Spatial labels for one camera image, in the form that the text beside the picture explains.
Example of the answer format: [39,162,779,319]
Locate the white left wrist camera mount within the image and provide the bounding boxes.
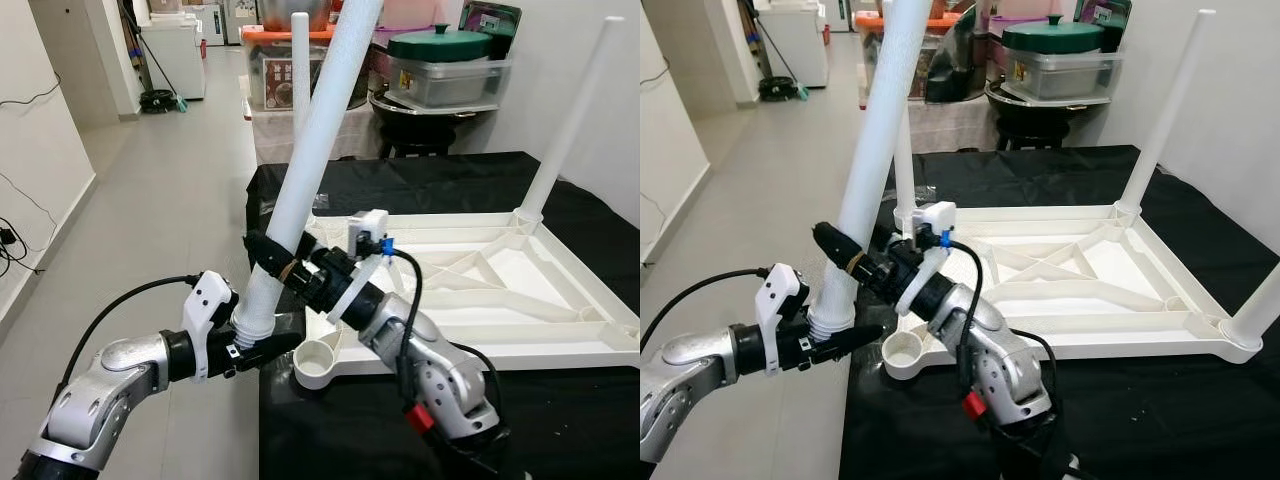
[753,263,803,376]
[182,270,239,383]

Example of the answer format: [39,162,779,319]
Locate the green pot with lid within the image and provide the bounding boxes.
[1002,17,1106,53]
[388,25,493,61]

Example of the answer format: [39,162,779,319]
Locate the dark printed flat box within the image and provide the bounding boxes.
[460,2,523,56]
[1075,0,1134,46]

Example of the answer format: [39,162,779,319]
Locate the orange plastic tray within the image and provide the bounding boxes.
[240,25,341,46]
[855,10,963,31]

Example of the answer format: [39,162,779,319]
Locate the black plastic bag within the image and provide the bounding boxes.
[320,40,373,109]
[925,5,976,104]

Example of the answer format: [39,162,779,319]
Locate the black plastic table cover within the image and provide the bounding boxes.
[245,152,641,480]
[838,145,1280,480]

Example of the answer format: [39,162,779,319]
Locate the black round wok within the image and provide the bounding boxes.
[985,85,1116,118]
[370,92,501,126]

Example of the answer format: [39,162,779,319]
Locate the translucent storage box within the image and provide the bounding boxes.
[245,100,386,166]
[860,95,1001,153]

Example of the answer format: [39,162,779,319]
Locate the black wall cable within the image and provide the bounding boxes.
[0,85,61,276]
[640,60,673,216]

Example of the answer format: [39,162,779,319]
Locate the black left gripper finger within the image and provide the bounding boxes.
[812,326,886,366]
[240,333,303,371]

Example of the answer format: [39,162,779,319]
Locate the large silver metal pot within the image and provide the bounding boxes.
[258,0,336,29]

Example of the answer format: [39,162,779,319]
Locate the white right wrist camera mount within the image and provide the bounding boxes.
[895,200,958,316]
[325,210,391,326]

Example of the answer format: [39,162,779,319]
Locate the clear plastic container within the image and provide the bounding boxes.
[1000,50,1126,101]
[385,58,511,109]

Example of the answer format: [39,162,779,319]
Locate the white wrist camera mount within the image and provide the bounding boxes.
[325,210,391,326]
[895,200,958,316]
[182,270,239,383]
[753,263,803,376]

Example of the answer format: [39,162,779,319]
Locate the white chest freezer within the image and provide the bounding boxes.
[140,18,206,101]
[755,5,829,89]

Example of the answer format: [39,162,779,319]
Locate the brown printed carton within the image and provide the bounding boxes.
[262,55,301,111]

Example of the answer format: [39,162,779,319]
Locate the mop with green head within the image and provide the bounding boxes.
[745,0,809,101]
[125,0,189,113]

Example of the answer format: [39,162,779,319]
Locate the white plastic children table top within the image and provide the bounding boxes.
[293,205,641,391]
[880,200,1280,381]

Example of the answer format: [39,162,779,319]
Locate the black wooden stool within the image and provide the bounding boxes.
[995,110,1071,151]
[380,120,456,158]

